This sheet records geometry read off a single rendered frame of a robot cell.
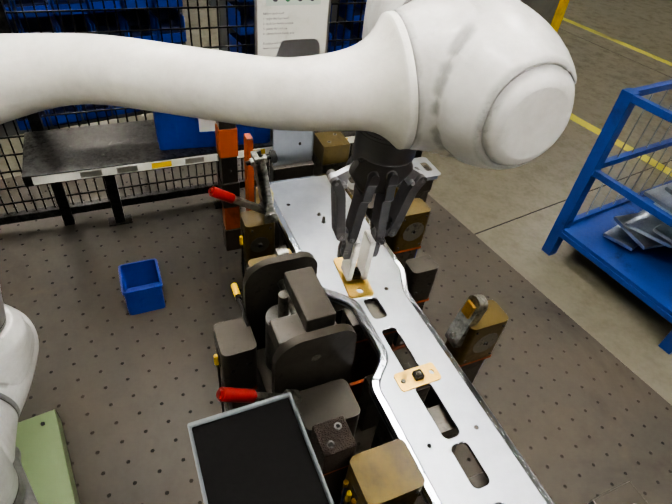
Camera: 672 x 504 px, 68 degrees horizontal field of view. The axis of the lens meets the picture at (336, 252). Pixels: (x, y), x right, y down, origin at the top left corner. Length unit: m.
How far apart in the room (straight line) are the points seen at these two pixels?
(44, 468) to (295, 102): 0.97
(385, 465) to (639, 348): 2.13
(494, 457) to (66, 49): 0.80
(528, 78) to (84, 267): 1.42
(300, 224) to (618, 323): 1.97
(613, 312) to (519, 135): 2.54
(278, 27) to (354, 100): 1.19
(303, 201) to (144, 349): 0.55
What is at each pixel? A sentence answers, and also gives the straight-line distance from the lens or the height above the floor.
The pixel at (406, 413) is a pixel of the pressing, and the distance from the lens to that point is 0.90.
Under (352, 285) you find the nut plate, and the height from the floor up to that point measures 1.25.
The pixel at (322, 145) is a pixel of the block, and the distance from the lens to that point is 1.40.
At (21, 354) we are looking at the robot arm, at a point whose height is 0.97.
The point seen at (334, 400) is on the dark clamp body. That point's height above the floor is 1.08.
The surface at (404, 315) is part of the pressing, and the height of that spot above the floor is 1.00.
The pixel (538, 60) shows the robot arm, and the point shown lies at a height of 1.66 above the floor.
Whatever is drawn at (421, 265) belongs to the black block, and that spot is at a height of 0.99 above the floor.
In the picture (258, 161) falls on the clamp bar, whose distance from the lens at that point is 1.03.
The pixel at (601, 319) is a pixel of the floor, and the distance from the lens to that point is 2.79.
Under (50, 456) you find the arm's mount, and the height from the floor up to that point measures 0.75.
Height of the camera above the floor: 1.76
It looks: 42 degrees down
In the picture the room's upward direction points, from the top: 7 degrees clockwise
